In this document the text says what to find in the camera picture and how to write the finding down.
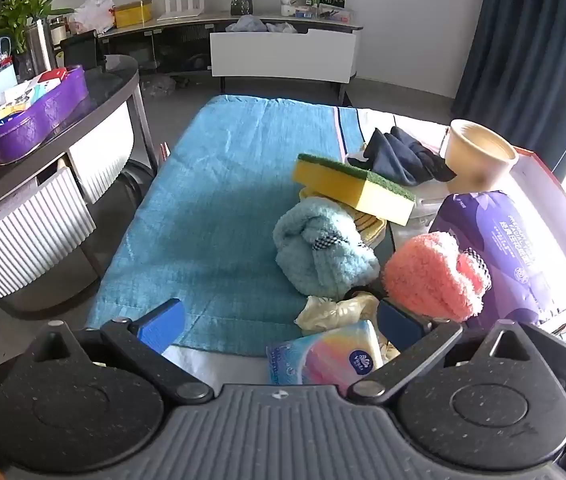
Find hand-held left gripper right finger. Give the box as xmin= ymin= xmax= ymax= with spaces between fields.
xmin=345 ymin=297 xmax=544 ymax=406

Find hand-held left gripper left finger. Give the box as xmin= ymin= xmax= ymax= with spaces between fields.
xmin=23 ymin=298 xmax=215 ymax=405

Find pale yellow rubber glove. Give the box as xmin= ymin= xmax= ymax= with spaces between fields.
xmin=294 ymin=294 xmax=381 ymax=337

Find light blue fluffy cloth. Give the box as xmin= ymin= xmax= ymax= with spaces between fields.
xmin=272 ymin=196 xmax=381 ymax=300

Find yellow green sponge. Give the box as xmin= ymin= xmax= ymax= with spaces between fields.
xmin=291 ymin=153 xmax=418 ymax=227

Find pink fluffy cloth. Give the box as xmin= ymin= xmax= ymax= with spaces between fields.
xmin=382 ymin=231 xmax=492 ymax=323

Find colourful tissue packet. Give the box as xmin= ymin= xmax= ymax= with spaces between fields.
xmin=265 ymin=319 xmax=386 ymax=386

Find yellow striped sock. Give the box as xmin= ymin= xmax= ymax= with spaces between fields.
xmin=299 ymin=187 xmax=389 ymax=248

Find purple tissue pack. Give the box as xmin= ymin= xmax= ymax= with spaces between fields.
xmin=428 ymin=190 xmax=566 ymax=333

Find white plastic container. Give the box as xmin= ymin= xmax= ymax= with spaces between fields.
xmin=388 ymin=180 xmax=451 ymax=231

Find blue striped blanket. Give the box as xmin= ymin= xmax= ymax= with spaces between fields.
xmin=86 ymin=94 xmax=454 ymax=358

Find white ribbed drawer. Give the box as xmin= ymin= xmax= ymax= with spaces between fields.
xmin=0 ymin=167 xmax=96 ymax=303
xmin=68 ymin=105 xmax=136 ymax=205

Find navy cloth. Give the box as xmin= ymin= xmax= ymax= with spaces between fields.
xmin=347 ymin=126 xmax=458 ymax=187

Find beige plastic cup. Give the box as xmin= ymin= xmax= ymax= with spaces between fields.
xmin=444 ymin=119 xmax=520 ymax=195

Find crumpled clear plastic bag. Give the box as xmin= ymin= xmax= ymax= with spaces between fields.
xmin=140 ymin=74 xmax=179 ymax=98

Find purple tray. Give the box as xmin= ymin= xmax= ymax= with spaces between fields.
xmin=0 ymin=65 xmax=90 ymax=173

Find grey oval coffee table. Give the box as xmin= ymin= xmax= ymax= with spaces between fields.
xmin=0 ymin=55 xmax=159 ymax=326

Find navy curtain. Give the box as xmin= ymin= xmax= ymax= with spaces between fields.
xmin=450 ymin=0 xmax=566 ymax=171

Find small red white box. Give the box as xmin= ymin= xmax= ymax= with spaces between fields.
xmin=33 ymin=67 xmax=69 ymax=86

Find black stand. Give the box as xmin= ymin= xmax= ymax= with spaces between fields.
xmin=59 ymin=30 xmax=100 ymax=68

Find white TV stand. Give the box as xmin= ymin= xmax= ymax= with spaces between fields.
xmin=96 ymin=10 xmax=364 ymax=106

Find steel thermos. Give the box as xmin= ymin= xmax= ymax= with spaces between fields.
xmin=26 ymin=19 xmax=58 ymax=75

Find white router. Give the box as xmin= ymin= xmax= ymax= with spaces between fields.
xmin=157 ymin=0 xmax=205 ymax=22

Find yellow box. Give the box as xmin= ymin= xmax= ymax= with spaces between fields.
xmin=113 ymin=0 xmax=154 ymax=29

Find grey clothes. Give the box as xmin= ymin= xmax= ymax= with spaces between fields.
xmin=225 ymin=15 xmax=298 ymax=35

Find clear plastic box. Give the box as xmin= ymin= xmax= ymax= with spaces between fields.
xmin=295 ymin=4 xmax=353 ymax=23

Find white plastic bag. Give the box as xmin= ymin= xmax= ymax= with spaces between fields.
xmin=68 ymin=0 xmax=115 ymax=36

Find bamboo plant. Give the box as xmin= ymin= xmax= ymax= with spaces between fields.
xmin=0 ymin=0 xmax=74 ymax=78

